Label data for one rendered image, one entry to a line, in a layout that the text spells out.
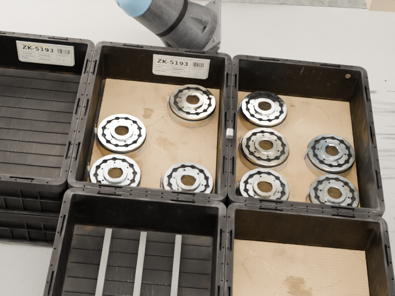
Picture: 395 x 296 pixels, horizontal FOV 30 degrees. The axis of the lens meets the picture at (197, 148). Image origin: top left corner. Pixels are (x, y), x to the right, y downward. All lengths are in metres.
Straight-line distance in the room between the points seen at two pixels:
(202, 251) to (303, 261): 0.19
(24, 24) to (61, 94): 0.42
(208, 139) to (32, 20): 0.69
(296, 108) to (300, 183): 0.21
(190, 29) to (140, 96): 0.23
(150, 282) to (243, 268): 0.18
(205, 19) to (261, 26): 0.30
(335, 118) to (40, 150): 0.65
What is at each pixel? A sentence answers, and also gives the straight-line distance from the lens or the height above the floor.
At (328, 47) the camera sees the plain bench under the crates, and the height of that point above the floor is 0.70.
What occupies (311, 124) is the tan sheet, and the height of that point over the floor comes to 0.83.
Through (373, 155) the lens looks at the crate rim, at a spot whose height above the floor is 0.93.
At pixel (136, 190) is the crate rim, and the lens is 1.37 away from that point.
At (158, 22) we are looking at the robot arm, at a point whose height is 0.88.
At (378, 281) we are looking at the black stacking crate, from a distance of 1.40.
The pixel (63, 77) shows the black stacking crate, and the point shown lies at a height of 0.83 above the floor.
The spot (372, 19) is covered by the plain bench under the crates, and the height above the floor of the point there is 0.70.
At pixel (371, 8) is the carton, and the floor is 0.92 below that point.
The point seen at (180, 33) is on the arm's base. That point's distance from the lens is 1.80.
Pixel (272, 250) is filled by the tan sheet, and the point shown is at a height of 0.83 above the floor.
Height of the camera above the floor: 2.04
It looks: 50 degrees down
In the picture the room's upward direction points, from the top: 8 degrees clockwise
